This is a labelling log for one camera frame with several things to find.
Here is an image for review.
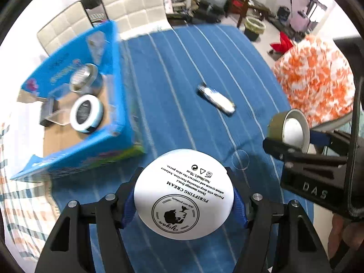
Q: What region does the brown wooden chair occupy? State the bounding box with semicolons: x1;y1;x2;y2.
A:
236;0;256;29

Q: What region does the round metal tin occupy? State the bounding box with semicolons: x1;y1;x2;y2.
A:
69;64;103;94

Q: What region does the clear round lid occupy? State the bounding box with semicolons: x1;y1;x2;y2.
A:
231;149;251;170

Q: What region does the red cloth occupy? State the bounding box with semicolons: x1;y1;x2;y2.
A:
270;31;295;53

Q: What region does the plaid blanket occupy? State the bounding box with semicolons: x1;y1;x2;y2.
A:
0;119;61;259

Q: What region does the person's right hand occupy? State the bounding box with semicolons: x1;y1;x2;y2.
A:
330;213;364;262

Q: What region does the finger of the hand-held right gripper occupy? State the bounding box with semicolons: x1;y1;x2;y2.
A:
263;137;348;167
310;129;354;156

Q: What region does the blue striped cloth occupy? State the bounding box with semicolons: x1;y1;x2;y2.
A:
51;24;316;273

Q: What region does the black exercise machine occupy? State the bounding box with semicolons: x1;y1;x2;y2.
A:
277;0;325;32

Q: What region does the clear plastic box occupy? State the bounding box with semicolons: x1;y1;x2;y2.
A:
43;91;83;127

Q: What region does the white cream jar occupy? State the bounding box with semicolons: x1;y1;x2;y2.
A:
134;149;235;241

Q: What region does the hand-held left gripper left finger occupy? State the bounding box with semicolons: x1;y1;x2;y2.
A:
34;166;143;273

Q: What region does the white padded chair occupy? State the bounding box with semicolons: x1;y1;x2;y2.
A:
99;0;172;39
37;1;91;56

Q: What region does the silver lighter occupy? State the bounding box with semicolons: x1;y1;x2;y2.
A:
197;83;237;116

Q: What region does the round black and white case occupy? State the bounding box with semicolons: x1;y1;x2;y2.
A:
70;94;103;134

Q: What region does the round trash bin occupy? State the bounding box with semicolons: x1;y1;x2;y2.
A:
244;16;266;42

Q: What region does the tape roll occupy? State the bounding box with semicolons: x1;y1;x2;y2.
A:
267;109;312;151

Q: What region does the blue cardboard box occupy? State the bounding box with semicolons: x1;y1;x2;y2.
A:
10;20;145;181

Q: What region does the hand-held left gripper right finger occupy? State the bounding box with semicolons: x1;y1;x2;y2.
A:
225;166;333;273

